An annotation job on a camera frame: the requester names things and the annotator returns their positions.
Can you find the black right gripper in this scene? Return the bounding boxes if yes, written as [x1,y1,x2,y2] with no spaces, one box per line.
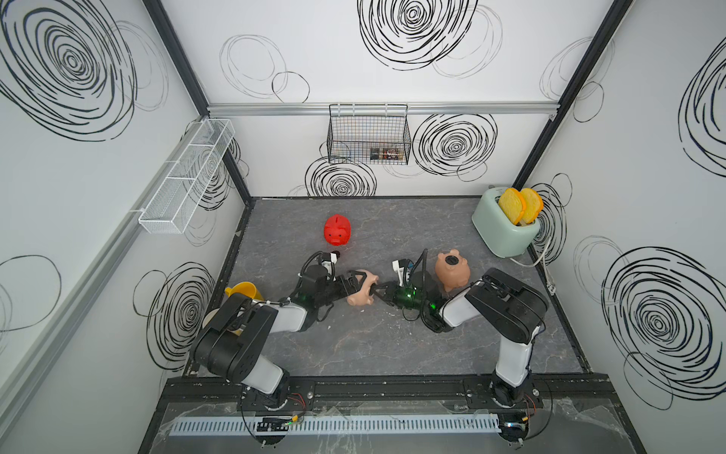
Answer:
[369,282,429,316]

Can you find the orange-tan piggy bank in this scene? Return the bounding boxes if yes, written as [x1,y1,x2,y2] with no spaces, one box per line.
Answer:
[435,249,471,292]

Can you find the light pink piggy bank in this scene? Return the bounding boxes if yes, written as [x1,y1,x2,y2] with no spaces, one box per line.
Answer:
[346,270,379,306]

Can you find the black corrugated left cable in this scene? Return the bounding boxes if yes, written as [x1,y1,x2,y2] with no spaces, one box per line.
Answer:
[299,250,327,274]

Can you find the yellow mug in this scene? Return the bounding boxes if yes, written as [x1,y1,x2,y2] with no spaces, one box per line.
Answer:
[224,282,264,301]

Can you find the yellow toast slice right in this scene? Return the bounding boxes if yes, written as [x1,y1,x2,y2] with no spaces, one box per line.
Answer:
[520,188,544,225]

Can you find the red piggy bank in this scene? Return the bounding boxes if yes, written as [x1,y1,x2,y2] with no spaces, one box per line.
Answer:
[323,214,352,246]

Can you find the small items in basket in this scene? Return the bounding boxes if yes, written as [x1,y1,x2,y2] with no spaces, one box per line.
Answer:
[370,148,406,161]

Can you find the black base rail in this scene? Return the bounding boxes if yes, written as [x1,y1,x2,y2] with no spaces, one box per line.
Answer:
[161,373,616,412]

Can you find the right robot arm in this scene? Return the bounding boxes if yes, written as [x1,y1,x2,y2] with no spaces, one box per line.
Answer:
[372,268,549,408]

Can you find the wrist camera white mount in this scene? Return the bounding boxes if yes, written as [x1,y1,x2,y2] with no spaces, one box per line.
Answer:
[319,252,338,279]
[391,258,414,288]

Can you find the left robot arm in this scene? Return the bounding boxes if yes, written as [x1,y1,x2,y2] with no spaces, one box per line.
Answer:
[190,262,379,407]

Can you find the white slotted cable duct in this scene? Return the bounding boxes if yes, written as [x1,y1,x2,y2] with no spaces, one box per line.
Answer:
[169,414,501,437]

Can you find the white toaster power cable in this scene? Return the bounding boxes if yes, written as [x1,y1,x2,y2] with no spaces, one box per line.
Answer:
[509,226,558,296]

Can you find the yellow toast slice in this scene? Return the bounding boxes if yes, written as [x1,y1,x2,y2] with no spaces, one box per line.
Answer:
[497,188,527,225]
[520,188,544,225]

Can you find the black wire wall basket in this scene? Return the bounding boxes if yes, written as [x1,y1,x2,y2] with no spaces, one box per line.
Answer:
[326,103,412,166]

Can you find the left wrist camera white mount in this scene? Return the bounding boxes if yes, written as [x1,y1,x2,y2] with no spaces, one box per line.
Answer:
[319,252,338,279]

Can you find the yellow toast slice left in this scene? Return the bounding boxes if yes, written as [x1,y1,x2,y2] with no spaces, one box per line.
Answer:
[497,188,527,225]

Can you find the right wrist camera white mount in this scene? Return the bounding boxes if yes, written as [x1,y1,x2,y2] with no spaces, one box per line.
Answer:
[391,258,414,288]

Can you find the mint green toaster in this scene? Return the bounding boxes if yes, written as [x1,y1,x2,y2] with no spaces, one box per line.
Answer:
[472,187,541,258]

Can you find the white wire wall shelf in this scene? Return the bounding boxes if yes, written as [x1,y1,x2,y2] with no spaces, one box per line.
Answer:
[139,117,234,235]

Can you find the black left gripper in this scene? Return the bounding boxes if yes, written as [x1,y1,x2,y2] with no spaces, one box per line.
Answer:
[315,272,366,310]

